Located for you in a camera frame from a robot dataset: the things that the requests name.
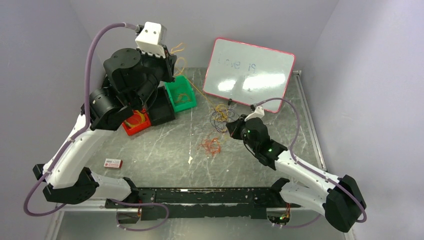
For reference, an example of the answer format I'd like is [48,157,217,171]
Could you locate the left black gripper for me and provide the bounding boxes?
[131,43,177,107]

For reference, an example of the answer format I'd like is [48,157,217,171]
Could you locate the orange cable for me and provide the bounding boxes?
[174,86,195,106]

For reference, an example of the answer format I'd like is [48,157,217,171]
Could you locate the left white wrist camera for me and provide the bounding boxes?
[135,21,167,59]

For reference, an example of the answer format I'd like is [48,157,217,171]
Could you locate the black plastic bin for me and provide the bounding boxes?
[146,86,176,126]

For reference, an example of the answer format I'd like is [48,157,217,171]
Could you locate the small red white box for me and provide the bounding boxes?
[103,158,123,169]

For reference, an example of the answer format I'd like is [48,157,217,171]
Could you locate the yellow cables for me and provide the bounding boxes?
[170,42,237,124]
[125,111,147,129]

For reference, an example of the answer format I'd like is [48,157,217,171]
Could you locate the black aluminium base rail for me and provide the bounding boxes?
[56,185,345,223]

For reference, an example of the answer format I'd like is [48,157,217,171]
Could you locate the purple cables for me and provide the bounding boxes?
[209,105,241,134]

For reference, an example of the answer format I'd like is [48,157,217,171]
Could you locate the yellow cables in red bin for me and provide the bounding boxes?
[125,111,147,129]

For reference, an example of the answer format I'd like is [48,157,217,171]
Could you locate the red plastic bin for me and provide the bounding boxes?
[122,109,152,136]

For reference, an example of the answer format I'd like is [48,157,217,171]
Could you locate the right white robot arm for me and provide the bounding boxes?
[226,116,366,233]

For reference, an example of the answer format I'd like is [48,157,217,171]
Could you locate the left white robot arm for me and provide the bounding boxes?
[33,48,177,208]

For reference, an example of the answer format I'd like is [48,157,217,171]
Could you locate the pink framed whiteboard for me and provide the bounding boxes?
[202,38,296,113]

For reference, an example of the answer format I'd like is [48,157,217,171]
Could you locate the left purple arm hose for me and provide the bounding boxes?
[23,21,170,232]

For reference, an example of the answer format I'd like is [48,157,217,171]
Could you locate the green plastic bin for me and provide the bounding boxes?
[164,75,197,113]

